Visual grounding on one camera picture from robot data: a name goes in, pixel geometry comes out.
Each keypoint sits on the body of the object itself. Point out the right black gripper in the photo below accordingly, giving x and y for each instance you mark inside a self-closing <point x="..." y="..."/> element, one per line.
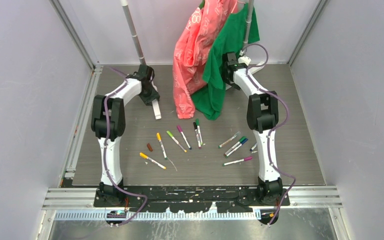
<point x="229" y="82"/>

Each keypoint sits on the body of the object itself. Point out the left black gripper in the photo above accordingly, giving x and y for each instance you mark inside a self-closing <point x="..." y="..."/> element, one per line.
<point x="153" y="96"/>

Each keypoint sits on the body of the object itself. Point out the white clothes rack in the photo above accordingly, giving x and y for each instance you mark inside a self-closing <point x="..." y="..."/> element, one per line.
<point x="124" y="4"/>

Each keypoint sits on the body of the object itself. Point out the brown pen cap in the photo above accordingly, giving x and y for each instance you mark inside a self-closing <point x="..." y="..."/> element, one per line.
<point x="149" y="147"/>

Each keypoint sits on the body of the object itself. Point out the black cap marker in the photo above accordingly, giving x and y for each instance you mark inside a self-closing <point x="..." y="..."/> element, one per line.
<point x="197" y="135"/>

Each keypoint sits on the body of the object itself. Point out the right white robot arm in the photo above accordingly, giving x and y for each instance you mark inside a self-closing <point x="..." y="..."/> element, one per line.
<point x="262" y="116"/>

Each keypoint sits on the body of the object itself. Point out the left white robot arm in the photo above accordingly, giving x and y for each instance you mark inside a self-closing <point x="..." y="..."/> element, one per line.
<point x="108" y="122"/>

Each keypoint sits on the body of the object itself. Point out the green t-shirt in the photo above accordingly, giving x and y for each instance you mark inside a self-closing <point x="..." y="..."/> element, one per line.
<point x="209" y="100"/>

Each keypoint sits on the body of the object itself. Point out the light green cap marker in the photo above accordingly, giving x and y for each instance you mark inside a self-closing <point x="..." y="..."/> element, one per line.
<point x="176" y="141"/>

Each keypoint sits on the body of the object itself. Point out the orange cap marker upper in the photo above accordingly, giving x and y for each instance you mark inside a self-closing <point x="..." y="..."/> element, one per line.
<point x="161" y="145"/>

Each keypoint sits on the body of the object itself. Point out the orange cap marker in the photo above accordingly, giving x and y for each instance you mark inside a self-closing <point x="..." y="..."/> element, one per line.
<point x="161" y="145"/>
<point x="144" y="156"/>

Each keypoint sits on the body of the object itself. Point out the pink patterned shirt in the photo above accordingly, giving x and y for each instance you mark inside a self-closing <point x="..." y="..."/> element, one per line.
<point x="192" y="50"/>

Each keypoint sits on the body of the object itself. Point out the purple cap marker left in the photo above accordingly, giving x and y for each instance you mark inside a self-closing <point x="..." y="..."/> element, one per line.
<point x="184" y="136"/>

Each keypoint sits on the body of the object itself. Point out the orange cap marker lower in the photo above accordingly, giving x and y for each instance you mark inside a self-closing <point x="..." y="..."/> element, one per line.
<point x="144" y="156"/>

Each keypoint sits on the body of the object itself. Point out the grey clear cap marker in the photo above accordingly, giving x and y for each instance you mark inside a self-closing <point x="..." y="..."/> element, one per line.
<point x="229" y="140"/>

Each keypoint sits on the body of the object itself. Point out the blue cap marker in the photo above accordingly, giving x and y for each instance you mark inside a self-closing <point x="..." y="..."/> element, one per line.
<point x="235" y="148"/>

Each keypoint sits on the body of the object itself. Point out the magenta cap marker right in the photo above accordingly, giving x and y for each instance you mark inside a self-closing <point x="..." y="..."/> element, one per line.
<point x="237" y="161"/>

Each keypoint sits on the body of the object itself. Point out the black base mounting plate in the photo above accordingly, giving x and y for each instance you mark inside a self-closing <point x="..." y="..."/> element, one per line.
<point x="189" y="199"/>

